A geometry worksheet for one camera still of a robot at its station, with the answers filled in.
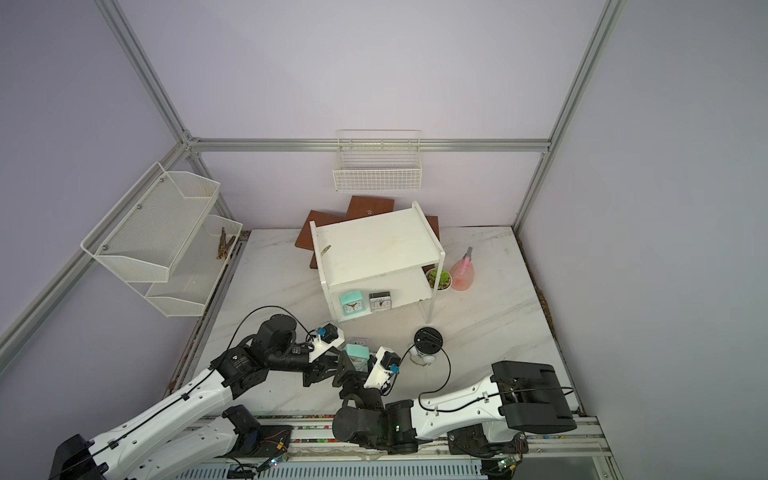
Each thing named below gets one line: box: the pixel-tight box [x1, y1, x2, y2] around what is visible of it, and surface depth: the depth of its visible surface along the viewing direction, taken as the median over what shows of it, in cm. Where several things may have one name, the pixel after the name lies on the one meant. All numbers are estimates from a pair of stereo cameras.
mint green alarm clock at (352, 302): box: [340, 290, 366, 316], surface depth 78 cm
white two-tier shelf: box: [309, 201, 446, 324], surface depth 74 cm
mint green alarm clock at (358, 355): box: [343, 343, 371, 371], surface depth 71 cm
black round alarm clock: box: [414, 326, 443, 355], surface depth 89 cm
